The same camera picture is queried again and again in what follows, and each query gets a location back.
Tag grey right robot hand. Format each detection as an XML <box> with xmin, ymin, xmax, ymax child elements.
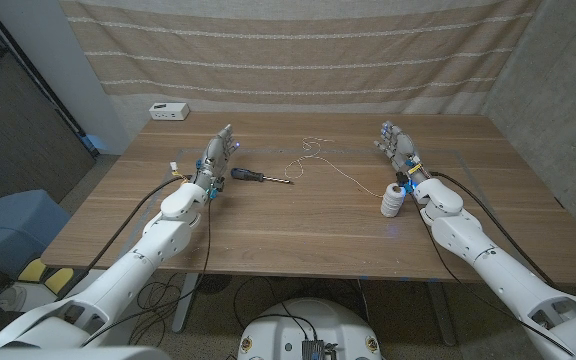
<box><xmin>373</xmin><ymin>120</ymin><xmax>430</xmax><ymax>184</ymax></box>

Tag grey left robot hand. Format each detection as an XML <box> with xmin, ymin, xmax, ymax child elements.
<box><xmin>193</xmin><ymin>124</ymin><xmax>242</xmax><ymax>185</ymax></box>

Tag black handled screwdriver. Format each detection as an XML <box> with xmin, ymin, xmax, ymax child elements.
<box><xmin>230</xmin><ymin>167</ymin><xmax>293</xmax><ymax>185</ymax></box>

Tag white string spool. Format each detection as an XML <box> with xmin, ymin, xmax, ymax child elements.
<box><xmin>380</xmin><ymin>182</ymin><xmax>407</xmax><ymax>219</ymax></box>

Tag white string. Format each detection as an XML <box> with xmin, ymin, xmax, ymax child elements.
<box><xmin>284</xmin><ymin>137</ymin><xmax>384</xmax><ymax>199</ymax></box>

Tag white power strip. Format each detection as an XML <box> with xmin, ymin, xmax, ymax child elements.
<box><xmin>148</xmin><ymin>102</ymin><xmax>191</xmax><ymax>122</ymax></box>

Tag beige striped backdrop cloth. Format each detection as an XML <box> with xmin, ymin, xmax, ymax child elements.
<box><xmin>59</xmin><ymin>0</ymin><xmax>542</xmax><ymax>115</ymax></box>

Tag black round floor object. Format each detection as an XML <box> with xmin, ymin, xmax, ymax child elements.
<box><xmin>197</xmin><ymin>273</ymin><xmax>233</xmax><ymax>295</ymax></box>

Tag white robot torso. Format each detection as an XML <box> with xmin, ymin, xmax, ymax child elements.
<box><xmin>237</xmin><ymin>297</ymin><xmax>383</xmax><ymax>360</ymax></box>

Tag yellow floor pad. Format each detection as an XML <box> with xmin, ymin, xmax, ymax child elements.
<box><xmin>43</xmin><ymin>267</ymin><xmax>75</xmax><ymax>296</ymax></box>
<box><xmin>17</xmin><ymin>258</ymin><xmax>48</xmax><ymax>284</ymax></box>

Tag white sneaker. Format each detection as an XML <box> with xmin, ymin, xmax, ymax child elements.
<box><xmin>0</xmin><ymin>282</ymin><xmax>34</xmax><ymax>312</ymax></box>

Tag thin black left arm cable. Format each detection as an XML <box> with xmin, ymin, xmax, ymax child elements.
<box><xmin>80</xmin><ymin>194</ymin><xmax>214</xmax><ymax>349</ymax></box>

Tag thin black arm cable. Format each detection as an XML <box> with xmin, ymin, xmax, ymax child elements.
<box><xmin>80</xmin><ymin>194</ymin><xmax>214</xmax><ymax>349</ymax></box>
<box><xmin>407</xmin><ymin>192</ymin><xmax>576</xmax><ymax>357</ymax></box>

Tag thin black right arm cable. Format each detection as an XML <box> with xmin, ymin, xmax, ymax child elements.
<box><xmin>407</xmin><ymin>192</ymin><xmax>576</xmax><ymax>357</ymax></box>

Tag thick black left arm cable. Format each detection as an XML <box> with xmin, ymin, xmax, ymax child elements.
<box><xmin>60</xmin><ymin>174</ymin><xmax>192</xmax><ymax>301</ymax></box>

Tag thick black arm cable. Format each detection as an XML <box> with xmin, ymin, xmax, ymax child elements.
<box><xmin>60</xmin><ymin>174</ymin><xmax>192</xmax><ymax>301</ymax></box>
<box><xmin>430</xmin><ymin>171</ymin><xmax>559</xmax><ymax>289</ymax></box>

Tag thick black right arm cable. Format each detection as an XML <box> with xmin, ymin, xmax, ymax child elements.
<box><xmin>430</xmin><ymin>171</ymin><xmax>559</xmax><ymax>289</ymax></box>

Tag black door frame strip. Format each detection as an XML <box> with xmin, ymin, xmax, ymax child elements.
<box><xmin>0</xmin><ymin>0</ymin><xmax>88</xmax><ymax>137</ymax></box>

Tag black torso cable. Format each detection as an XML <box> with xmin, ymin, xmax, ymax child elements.
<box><xmin>232</xmin><ymin>274</ymin><xmax>319</xmax><ymax>344</ymax></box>

